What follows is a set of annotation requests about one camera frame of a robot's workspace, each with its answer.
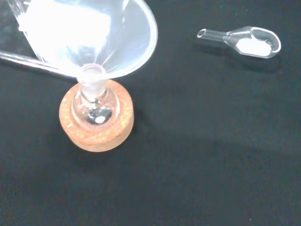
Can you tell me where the clear plastic funnel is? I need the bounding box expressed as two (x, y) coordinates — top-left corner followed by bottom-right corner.
(17, 0), (158, 83)

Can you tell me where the clear funnel stand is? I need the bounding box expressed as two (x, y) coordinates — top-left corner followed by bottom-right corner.
(0, 50), (79, 82)

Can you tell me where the small glass round-bottom flask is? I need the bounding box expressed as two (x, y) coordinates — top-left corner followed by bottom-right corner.
(71, 65), (120, 129)

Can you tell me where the black cloth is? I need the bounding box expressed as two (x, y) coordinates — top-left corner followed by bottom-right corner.
(0, 0), (301, 226)

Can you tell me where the cork ring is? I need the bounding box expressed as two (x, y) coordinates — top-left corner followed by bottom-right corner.
(58, 79), (135, 153)

